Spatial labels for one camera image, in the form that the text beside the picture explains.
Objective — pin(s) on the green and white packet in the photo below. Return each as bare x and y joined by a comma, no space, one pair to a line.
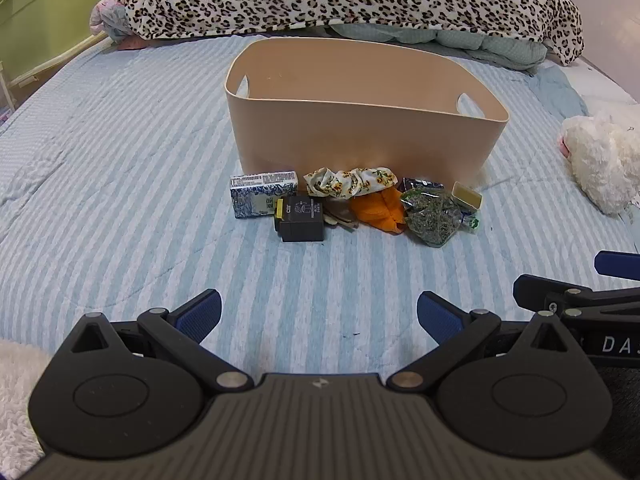
471,219

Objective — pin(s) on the green wooden headboard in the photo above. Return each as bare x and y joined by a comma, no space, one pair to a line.
45,15

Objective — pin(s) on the white quilted bedding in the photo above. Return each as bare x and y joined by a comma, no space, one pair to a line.
605,85

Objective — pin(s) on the dark blue packet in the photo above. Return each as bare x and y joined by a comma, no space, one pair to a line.
422,183

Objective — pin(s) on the orange cloth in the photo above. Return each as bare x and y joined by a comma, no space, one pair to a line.
377,212

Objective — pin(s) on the black box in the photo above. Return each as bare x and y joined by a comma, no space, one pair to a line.
301,220

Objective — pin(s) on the floral fabric scrunchie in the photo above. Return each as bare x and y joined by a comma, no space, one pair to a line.
350,180

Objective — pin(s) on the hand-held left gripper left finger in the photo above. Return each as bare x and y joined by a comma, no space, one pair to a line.
201,314

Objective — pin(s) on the blue striped bed quilt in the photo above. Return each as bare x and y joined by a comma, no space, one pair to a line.
125,185

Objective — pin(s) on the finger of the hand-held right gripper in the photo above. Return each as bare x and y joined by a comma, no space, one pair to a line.
537,287
617,264

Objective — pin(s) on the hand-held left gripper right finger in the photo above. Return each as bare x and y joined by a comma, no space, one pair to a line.
439,316

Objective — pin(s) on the dark grey cloth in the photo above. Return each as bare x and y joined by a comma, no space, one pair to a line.
622,410

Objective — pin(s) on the beige hair clip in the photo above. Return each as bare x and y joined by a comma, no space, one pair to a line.
340,216

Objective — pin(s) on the blue and white carton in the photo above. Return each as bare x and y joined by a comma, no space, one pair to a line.
260,195

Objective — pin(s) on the white fluffy cloth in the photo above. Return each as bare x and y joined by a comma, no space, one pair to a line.
20,390

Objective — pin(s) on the beige plastic storage basket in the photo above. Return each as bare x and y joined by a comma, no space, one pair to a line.
360,130

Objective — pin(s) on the small yellow-topped box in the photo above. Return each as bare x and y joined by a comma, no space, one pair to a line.
467,195

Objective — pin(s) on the teal quilt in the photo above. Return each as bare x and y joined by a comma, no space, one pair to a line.
480,45

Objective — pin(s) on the white plush toy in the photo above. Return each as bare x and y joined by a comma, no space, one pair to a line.
602,162

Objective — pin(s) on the clear bag of dried herbs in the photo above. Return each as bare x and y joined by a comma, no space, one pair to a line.
432,217

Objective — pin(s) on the pink and white cloth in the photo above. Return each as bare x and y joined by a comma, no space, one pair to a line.
107,20

